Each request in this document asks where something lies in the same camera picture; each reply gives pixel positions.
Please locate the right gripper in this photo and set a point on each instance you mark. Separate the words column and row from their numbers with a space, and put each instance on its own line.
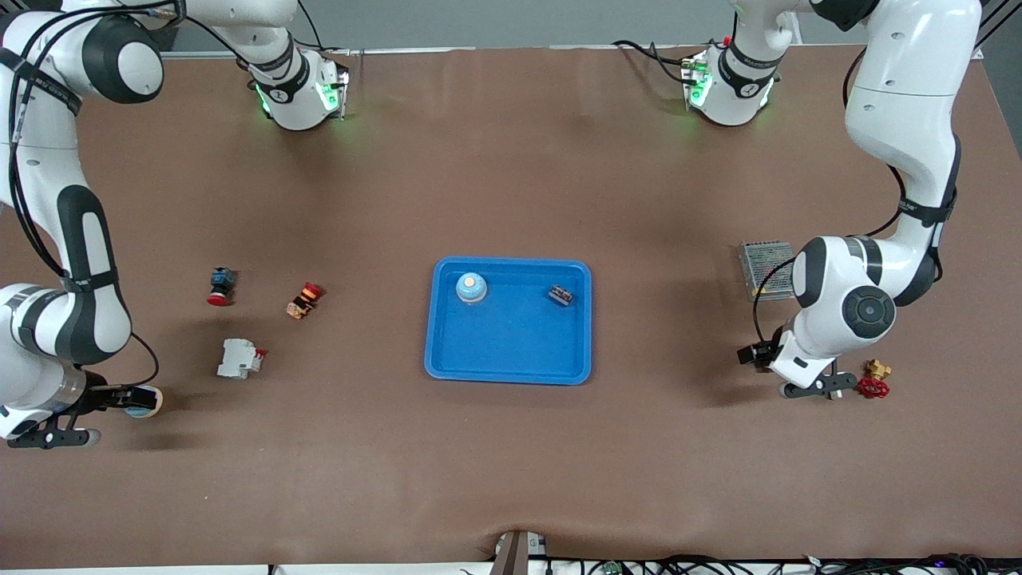
column 96, row 396

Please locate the orange red selector switch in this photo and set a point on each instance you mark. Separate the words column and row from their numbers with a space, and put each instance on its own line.
column 302, row 303

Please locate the long dark electrolytic capacitor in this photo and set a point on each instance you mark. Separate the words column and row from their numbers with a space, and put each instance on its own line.
column 766, row 358

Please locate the blue plastic tray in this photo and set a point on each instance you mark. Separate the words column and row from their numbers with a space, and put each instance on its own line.
column 511, row 343

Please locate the blue call bell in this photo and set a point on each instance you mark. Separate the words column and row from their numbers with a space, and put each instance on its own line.
column 471, row 289
column 144, row 412

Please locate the white circuit breaker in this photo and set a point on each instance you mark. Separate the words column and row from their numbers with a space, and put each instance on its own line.
column 237, row 359

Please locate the brass valve red handwheel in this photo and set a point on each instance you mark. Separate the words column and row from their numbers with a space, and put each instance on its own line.
column 873, row 388

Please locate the aluminium frame profile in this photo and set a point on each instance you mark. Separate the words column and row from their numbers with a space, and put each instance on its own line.
column 998, row 21

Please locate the short dark electrolytic capacitor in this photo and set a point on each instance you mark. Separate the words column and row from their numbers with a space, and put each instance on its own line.
column 560, row 295

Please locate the red mushroom push button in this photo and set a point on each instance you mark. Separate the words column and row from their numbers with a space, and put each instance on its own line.
column 221, row 281

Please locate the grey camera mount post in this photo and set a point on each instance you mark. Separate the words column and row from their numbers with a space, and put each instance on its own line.
column 515, row 555

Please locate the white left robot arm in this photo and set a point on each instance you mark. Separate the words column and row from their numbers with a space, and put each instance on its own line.
column 902, row 104

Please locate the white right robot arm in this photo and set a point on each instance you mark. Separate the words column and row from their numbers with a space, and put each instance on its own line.
column 40, row 160

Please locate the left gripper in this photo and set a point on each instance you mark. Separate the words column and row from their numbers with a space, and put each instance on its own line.
column 758, row 353

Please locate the metal mesh power supply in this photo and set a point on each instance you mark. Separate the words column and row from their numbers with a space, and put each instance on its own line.
column 758, row 267

